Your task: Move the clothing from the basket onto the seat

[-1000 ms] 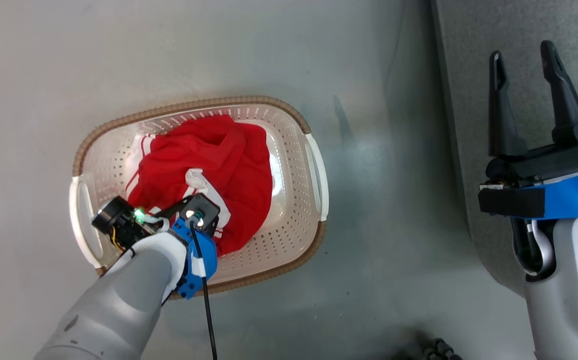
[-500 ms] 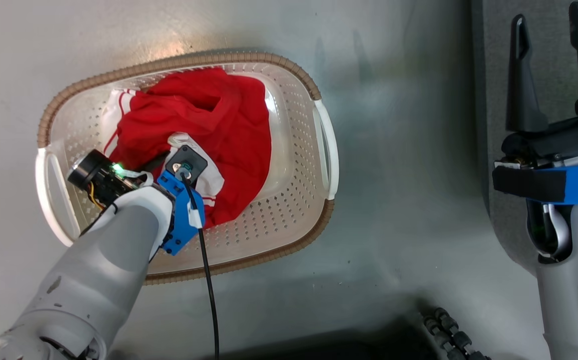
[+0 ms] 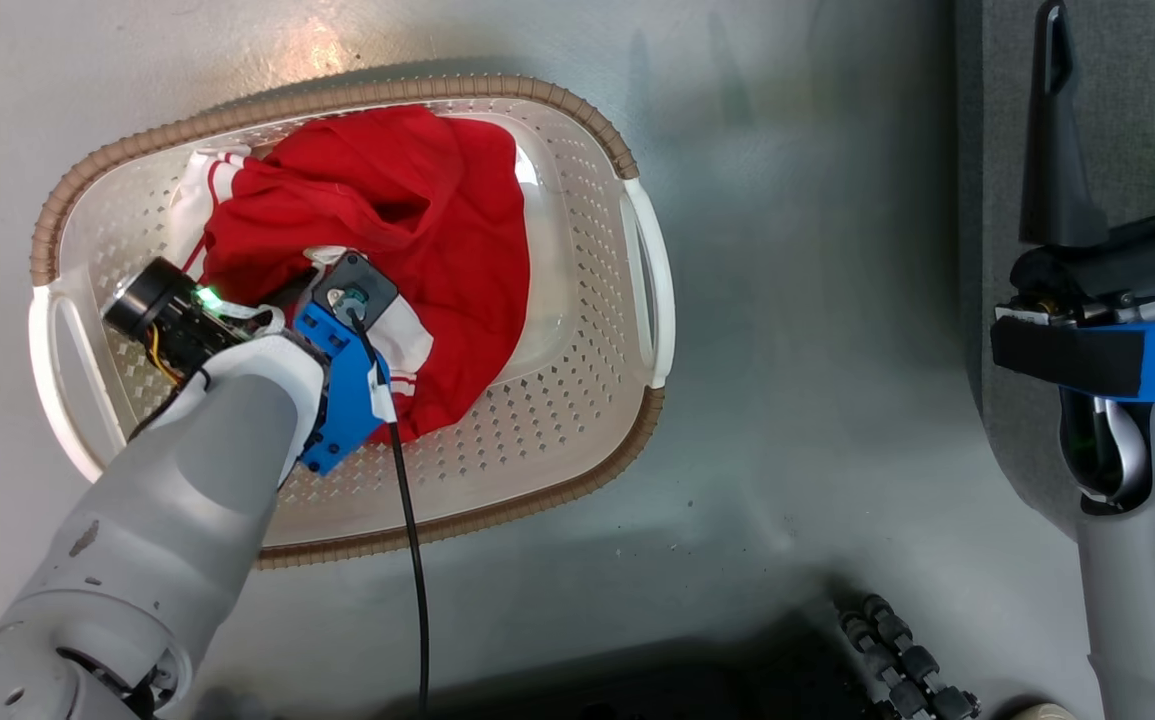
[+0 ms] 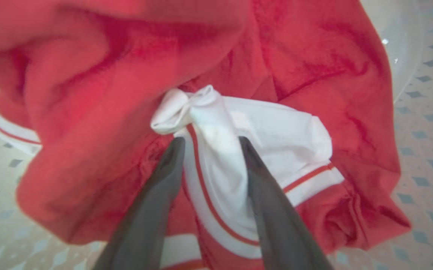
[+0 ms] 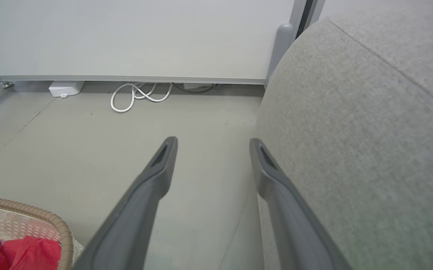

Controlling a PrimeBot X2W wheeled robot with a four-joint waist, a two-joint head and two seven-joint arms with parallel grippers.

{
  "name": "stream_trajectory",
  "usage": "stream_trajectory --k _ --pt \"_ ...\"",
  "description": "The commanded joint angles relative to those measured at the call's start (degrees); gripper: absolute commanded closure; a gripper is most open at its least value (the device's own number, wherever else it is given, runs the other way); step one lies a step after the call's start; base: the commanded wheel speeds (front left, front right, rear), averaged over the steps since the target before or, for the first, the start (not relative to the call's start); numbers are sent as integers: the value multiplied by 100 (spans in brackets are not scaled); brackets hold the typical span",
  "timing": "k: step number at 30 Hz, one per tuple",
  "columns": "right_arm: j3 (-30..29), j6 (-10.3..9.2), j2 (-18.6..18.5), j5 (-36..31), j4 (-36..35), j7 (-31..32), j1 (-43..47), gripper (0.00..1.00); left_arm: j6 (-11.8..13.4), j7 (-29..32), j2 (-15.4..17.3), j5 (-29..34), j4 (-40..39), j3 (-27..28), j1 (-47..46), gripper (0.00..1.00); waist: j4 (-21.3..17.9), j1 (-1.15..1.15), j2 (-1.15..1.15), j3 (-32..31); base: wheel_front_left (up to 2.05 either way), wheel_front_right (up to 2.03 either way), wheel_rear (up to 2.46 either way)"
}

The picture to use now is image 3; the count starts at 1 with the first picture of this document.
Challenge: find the thin black camera cable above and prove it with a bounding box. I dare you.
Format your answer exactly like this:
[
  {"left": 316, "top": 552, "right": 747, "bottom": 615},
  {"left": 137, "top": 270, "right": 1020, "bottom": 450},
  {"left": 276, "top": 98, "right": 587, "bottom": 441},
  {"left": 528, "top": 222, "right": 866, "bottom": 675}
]
[{"left": 342, "top": 304, "right": 434, "bottom": 720}]

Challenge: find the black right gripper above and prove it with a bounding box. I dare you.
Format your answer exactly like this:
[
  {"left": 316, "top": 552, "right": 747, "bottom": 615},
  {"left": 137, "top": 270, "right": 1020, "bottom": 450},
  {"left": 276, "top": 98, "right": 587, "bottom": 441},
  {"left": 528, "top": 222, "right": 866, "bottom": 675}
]
[{"left": 999, "top": 0, "right": 1155, "bottom": 329}]

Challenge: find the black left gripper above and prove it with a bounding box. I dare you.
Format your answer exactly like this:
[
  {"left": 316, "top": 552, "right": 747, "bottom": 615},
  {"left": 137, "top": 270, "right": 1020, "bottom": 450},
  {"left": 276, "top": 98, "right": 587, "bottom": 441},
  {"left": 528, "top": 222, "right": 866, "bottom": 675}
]
[{"left": 101, "top": 256, "right": 290, "bottom": 389}]

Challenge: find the red and white shirt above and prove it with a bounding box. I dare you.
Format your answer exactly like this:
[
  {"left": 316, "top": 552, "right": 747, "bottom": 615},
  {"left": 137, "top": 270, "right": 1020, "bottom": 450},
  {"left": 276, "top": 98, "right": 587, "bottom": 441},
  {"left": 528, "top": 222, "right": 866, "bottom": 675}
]
[{"left": 169, "top": 104, "right": 534, "bottom": 447}]

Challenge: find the white laundry basket brown rim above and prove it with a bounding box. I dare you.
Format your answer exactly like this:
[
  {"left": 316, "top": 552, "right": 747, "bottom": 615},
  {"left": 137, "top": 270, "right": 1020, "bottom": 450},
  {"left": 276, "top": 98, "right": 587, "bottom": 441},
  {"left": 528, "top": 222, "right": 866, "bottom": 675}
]
[{"left": 27, "top": 72, "right": 679, "bottom": 572}]

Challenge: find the black roller wheel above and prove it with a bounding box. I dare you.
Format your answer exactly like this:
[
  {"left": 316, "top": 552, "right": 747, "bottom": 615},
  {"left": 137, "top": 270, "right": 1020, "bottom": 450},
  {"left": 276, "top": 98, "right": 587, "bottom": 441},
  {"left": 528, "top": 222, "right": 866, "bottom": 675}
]
[{"left": 835, "top": 592, "right": 984, "bottom": 720}]

